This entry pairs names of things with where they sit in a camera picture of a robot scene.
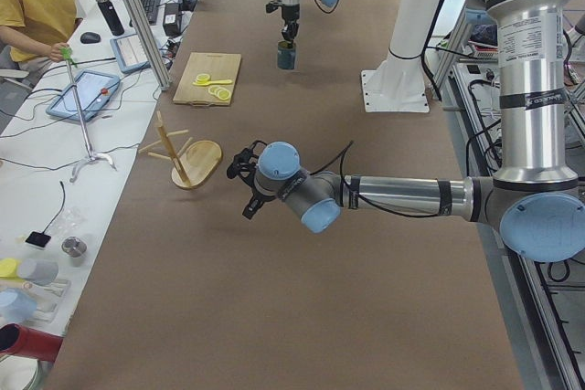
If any wooden cup storage rack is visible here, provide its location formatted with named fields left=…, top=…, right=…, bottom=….
left=138, top=111, right=223, bottom=190

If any person in yellow shirt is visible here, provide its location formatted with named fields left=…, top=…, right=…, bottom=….
left=1, top=0, right=82, bottom=85

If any black power adapter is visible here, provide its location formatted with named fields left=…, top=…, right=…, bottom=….
left=163, top=2, right=182, bottom=37

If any lemon slice near handle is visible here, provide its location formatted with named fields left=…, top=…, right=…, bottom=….
left=214, top=88, right=231, bottom=101

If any grey cup lying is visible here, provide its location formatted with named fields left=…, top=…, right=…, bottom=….
left=16, top=258, right=59, bottom=286

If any bamboo cutting board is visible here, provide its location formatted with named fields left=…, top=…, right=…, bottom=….
left=172, top=52, right=242, bottom=107

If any black square pad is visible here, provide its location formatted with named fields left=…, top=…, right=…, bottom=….
left=25, top=231, right=51, bottom=248

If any blue-grey cup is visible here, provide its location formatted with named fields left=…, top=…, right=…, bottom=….
left=277, top=40, right=296, bottom=70

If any black computer mouse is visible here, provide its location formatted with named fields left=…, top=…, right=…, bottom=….
left=80, top=32, right=101, bottom=44

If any blue-cased tablet rear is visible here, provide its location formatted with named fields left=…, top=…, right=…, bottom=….
left=110, top=33, right=150, bottom=74

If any blue-cased tablet flat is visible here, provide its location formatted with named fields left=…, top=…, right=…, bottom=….
left=46, top=69, right=121, bottom=122

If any top lemon slice pair front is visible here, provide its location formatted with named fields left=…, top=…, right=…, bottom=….
left=194, top=73, right=211, bottom=85

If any yellow toy item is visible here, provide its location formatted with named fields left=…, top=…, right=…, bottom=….
left=0, top=258, right=21, bottom=279

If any aluminium frame post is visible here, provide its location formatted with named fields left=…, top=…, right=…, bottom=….
left=123, top=0, right=171, bottom=91

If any black water bottle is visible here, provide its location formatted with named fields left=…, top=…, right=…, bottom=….
left=96, top=0, right=124, bottom=37

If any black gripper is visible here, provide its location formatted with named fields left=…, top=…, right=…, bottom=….
left=226, top=142, right=259, bottom=188
left=281, top=4, right=300, bottom=42

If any metal camera stand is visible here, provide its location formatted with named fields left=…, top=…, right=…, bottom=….
left=59, top=46, right=117, bottom=184

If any small metal cup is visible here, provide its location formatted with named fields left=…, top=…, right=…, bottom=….
left=61, top=237, right=87, bottom=267

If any yellow plastic knife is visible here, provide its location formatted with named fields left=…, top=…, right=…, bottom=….
left=192, top=79, right=233, bottom=87

